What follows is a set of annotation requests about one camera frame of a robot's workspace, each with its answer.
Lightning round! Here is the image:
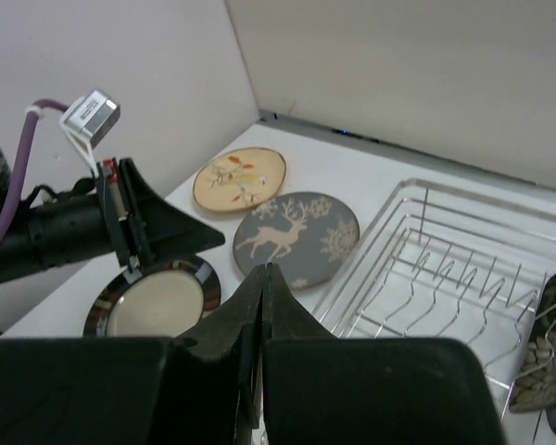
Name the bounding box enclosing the grey reindeer plate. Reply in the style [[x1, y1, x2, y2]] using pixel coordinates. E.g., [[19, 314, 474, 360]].
[[233, 192, 360, 290]]

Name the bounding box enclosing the black square floral plate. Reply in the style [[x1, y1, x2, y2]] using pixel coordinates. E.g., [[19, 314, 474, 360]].
[[509, 274, 556, 413]]

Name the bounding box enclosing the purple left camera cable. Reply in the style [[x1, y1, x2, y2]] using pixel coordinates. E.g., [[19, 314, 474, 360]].
[[0, 98, 69, 261]]

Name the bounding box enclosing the striped rim cream plate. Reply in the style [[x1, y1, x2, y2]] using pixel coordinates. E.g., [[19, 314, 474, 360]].
[[82, 255, 221, 337]]

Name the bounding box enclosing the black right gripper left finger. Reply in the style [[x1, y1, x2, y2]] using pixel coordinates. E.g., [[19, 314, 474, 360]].
[[166, 265, 265, 444]]

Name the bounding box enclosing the wire dish rack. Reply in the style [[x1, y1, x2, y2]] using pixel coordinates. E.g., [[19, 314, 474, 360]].
[[313, 179, 556, 444]]

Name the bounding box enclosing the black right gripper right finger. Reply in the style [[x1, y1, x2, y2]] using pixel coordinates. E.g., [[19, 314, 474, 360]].
[[261, 263, 343, 444]]

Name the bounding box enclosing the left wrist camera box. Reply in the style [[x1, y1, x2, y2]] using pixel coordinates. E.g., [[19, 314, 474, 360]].
[[59, 89, 120, 152]]

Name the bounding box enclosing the beige bird pattern plate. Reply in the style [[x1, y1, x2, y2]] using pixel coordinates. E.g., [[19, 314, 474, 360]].
[[192, 146, 287, 213]]

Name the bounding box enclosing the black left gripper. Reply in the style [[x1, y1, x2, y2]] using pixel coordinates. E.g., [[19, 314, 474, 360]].
[[0, 158, 225, 285]]

